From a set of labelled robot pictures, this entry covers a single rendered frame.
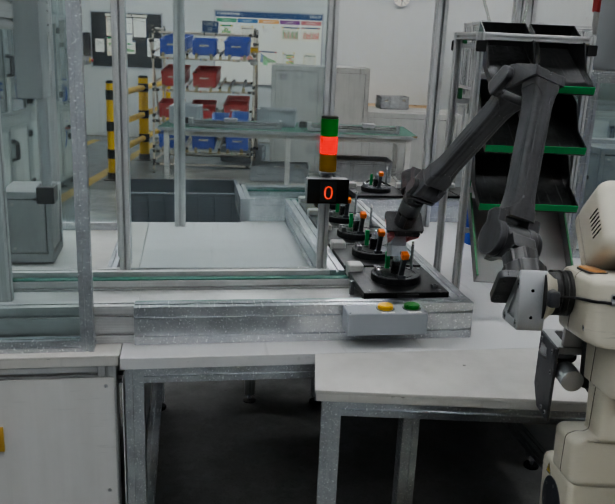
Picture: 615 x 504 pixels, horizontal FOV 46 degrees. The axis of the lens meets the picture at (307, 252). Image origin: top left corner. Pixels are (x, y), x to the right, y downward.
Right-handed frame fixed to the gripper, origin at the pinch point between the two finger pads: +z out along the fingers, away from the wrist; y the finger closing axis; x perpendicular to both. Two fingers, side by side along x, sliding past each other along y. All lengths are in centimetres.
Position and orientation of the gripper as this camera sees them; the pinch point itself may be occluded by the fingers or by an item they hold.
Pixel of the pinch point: (397, 239)
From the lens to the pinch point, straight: 208.9
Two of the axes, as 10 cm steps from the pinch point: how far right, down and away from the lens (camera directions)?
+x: 0.5, 8.5, -5.3
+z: -1.2, 5.3, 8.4
